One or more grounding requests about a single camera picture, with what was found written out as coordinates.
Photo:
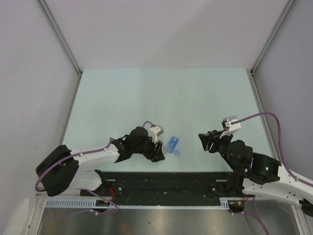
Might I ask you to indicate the blue plastic pill organizer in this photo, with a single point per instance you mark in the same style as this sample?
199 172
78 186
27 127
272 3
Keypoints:
173 142

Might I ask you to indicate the white slotted cable duct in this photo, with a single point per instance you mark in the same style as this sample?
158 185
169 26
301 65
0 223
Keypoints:
96 203

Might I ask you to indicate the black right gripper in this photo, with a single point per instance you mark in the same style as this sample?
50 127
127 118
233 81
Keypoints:
212 136

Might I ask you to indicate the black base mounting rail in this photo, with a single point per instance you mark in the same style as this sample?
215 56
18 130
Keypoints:
166 188

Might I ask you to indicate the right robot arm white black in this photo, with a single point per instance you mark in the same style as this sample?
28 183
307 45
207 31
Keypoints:
258 174

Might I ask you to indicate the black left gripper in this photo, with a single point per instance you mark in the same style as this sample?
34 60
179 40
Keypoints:
155 153

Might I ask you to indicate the clear glass pill bottle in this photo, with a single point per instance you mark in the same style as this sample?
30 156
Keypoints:
166 149

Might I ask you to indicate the grey aluminium corner profile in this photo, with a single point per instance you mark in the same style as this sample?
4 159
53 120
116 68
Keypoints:
273 34

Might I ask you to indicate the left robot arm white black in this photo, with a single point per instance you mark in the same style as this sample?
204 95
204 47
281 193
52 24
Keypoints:
65 169

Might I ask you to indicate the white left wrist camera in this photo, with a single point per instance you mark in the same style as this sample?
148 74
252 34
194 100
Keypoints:
154 132

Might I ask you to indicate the left aluminium frame profile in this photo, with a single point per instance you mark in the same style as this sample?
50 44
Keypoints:
59 35

